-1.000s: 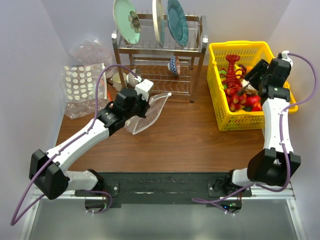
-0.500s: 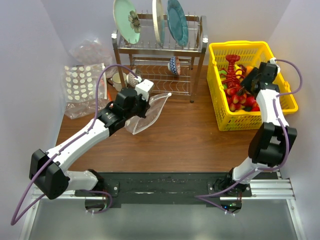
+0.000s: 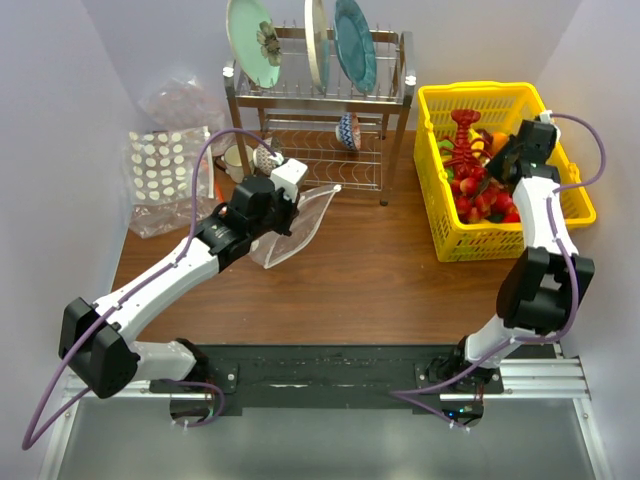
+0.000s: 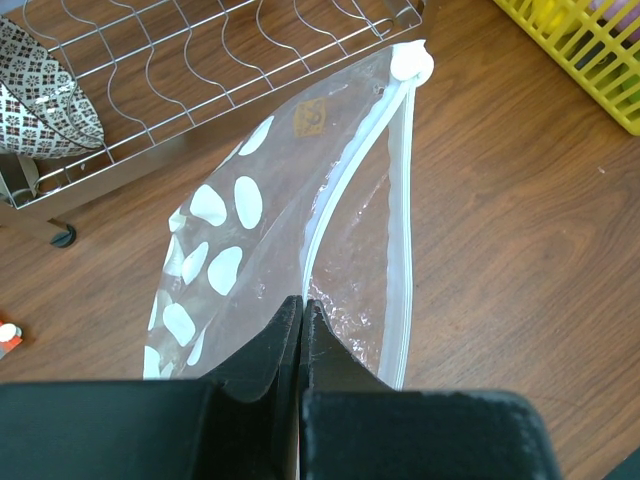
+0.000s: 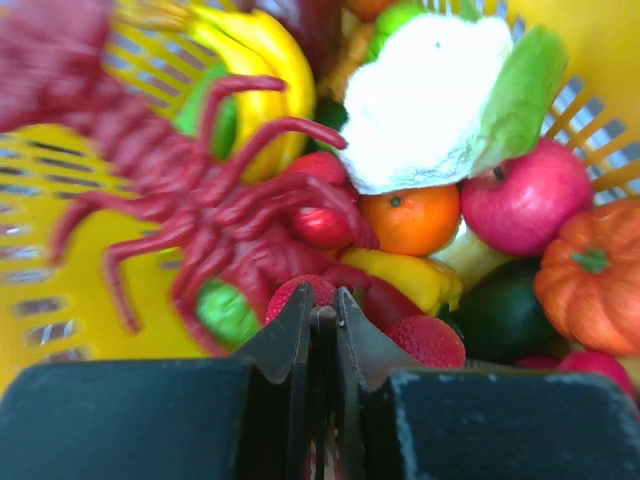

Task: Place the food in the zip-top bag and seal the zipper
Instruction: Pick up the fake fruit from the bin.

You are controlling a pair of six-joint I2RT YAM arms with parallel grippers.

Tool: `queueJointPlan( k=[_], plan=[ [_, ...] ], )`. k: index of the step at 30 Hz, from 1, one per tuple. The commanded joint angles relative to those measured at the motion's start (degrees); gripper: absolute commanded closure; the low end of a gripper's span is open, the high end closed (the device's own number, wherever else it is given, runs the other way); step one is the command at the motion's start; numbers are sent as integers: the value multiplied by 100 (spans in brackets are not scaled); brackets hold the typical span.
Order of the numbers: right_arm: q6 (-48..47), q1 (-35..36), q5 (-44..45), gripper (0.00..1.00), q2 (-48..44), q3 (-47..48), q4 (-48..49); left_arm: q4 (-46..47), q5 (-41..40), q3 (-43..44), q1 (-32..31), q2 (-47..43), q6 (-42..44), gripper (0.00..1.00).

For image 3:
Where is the polka dot zip bag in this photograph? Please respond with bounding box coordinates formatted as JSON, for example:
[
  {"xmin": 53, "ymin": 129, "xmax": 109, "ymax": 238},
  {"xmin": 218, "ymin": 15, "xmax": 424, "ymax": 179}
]
[{"xmin": 249, "ymin": 184, "xmax": 342, "ymax": 269}]

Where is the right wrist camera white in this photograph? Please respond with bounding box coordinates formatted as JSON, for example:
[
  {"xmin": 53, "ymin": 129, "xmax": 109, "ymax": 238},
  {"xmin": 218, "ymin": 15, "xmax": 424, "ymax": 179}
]
[{"xmin": 536, "ymin": 110, "xmax": 561, "ymax": 141}]

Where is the red toy lobster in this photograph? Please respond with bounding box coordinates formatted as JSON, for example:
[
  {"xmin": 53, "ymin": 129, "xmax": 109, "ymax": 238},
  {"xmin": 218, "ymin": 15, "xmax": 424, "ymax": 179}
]
[{"xmin": 438, "ymin": 109, "xmax": 490, "ymax": 180}]

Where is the cream rimmed plate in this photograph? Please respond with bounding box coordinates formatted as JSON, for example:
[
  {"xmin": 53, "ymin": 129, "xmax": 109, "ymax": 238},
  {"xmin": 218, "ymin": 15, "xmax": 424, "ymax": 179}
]
[{"xmin": 304, "ymin": 0, "xmax": 330, "ymax": 95}]

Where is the dark teal plate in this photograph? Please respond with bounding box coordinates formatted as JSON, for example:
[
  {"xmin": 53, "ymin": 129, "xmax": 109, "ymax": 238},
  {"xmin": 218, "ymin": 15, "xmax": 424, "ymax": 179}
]
[{"xmin": 334, "ymin": 0, "xmax": 377, "ymax": 95}]

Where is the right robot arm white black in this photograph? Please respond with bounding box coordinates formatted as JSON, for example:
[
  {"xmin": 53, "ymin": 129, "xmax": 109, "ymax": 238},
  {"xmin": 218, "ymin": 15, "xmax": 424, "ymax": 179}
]
[{"xmin": 425, "ymin": 111, "xmax": 595, "ymax": 393}]

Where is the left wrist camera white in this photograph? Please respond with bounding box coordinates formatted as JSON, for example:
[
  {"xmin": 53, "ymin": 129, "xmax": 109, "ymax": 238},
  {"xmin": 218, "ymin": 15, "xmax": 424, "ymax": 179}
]
[{"xmin": 269, "ymin": 158, "xmax": 308, "ymax": 203}]

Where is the polka dot bag stack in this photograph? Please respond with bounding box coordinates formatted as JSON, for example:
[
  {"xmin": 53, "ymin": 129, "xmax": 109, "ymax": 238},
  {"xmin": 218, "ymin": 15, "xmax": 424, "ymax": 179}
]
[{"xmin": 123, "ymin": 127, "xmax": 216, "ymax": 238}]

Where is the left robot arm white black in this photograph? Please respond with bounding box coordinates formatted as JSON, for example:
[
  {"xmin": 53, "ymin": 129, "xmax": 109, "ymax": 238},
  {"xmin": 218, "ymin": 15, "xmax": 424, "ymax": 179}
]
[{"xmin": 59, "ymin": 171, "xmax": 302, "ymax": 398}]

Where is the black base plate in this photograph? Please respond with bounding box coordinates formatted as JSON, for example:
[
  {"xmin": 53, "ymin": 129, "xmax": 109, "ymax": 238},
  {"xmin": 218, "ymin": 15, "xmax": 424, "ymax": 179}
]
[{"xmin": 148, "ymin": 343, "xmax": 506, "ymax": 419}]

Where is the metal dish rack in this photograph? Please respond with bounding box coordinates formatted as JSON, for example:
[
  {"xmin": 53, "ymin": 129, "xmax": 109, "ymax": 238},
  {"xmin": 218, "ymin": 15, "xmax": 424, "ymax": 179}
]
[{"xmin": 223, "ymin": 26, "xmax": 417, "ymax": 206}]

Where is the crumpled clear plastic bag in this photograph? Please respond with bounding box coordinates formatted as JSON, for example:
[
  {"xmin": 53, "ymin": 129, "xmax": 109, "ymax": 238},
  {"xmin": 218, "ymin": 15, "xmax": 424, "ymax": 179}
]
[{"xmin": 138, "ymin": 74, "xmax": 232, "ymax": 134}]

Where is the yellow plastic basket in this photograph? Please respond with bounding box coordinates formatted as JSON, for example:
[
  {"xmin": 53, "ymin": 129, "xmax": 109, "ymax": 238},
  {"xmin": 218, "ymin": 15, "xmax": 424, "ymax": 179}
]
[{"xmin": 413, "ymin": 80, "xmax": 599, "ymax": 264}]

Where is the cream enamel mug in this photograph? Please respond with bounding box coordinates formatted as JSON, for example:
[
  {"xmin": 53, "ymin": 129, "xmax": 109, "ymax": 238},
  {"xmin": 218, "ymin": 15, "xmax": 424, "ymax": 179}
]
[{"xmin": 216, "ymin": 145, "xmax": 255, "ymax": 183}]

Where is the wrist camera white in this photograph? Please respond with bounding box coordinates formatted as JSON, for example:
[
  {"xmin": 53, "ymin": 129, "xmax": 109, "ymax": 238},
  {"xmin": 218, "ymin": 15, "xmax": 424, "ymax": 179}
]
[
  {"xmin": 269, "ymin": 158, "xmax": 308, "ymax": 203},
  {"xmin": 536, "ymin": 110, "xmax": 561, "ymax": 141}
]

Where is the mint green flower plate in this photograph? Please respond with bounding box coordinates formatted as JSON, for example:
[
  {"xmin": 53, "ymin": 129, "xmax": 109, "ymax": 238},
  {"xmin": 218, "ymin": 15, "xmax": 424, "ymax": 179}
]
[{"xmin": 226, "ymin": 0, "xmax": 282, "ymax": 89}]

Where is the blue patterned bowl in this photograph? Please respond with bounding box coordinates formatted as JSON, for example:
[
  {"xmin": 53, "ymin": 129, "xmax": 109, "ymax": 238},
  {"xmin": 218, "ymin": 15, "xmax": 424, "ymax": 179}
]
[{"xmin": 335, "ymin": 113, "xmax": 361, "ymax": 151}]

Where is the aluminium rail frame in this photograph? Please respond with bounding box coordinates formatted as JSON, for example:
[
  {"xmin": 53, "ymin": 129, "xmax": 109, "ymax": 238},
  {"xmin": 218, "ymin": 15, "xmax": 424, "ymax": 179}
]
[{"xmin": 41, "ymin": 347, "xmax": 612, "ymax": 479}]

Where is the patterned grey bowl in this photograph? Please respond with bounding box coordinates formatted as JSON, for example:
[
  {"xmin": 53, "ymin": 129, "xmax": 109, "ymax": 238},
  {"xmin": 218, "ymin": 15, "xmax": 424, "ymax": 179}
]
[{"xmin": 253, "ymin": 144, "xmax": 273, "ymax": 172}]

